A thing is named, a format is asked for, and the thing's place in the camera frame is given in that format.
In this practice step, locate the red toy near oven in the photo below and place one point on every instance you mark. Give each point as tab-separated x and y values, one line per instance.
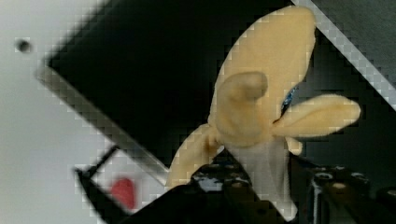
123	191

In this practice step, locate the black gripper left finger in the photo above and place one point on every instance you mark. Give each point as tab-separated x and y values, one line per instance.
218	193

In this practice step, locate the black toaster oven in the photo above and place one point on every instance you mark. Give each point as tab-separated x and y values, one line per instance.
143	72

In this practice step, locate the yellow plush peeled banana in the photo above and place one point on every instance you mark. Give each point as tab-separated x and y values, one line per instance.
247	116

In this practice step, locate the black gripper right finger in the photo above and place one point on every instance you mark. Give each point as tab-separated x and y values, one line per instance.
336	195

